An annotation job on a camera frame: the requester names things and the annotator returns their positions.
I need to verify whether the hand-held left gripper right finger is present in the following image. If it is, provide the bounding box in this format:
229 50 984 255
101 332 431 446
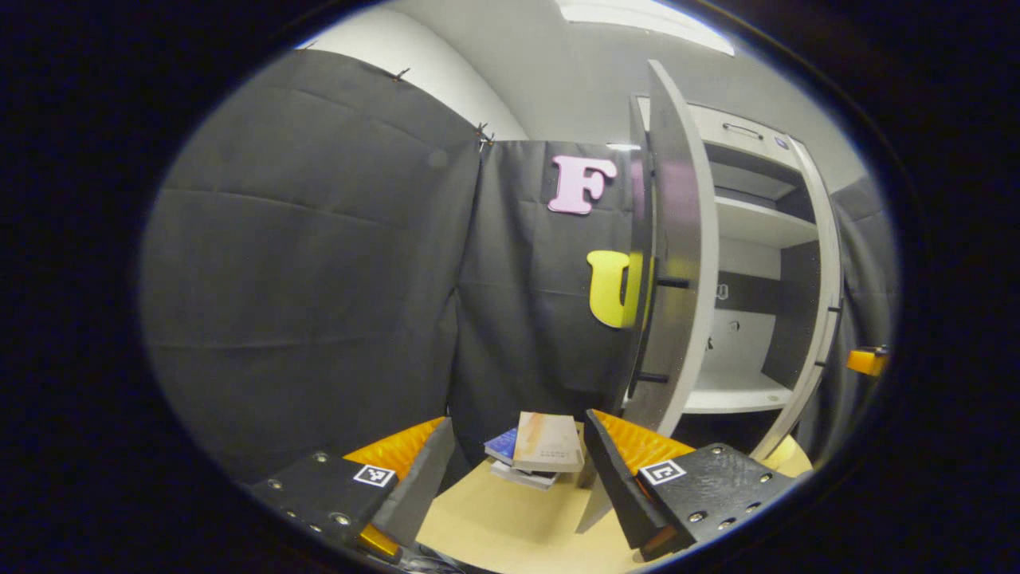
584 409 814 561

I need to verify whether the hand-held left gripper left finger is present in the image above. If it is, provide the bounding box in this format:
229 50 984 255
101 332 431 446
249 416 457 563

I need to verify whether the white cabinet door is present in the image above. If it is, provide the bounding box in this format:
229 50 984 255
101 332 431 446
575 60 720 535
749 140 845 463

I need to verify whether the white and grey cabinet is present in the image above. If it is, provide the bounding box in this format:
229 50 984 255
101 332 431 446
634 96 838 447

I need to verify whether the beige book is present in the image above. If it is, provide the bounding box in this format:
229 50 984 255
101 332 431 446
512 411 586 474

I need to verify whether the blue book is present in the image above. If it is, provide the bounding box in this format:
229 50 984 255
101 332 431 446
484 428 520 466

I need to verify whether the grey book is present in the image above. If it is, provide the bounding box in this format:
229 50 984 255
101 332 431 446
489 461 560 491

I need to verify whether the black backdrop cloth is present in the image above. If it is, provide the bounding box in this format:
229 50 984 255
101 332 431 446
139 49 897 483

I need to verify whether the ceiling light panel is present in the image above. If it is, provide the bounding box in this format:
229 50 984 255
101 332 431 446
555 0 736 57

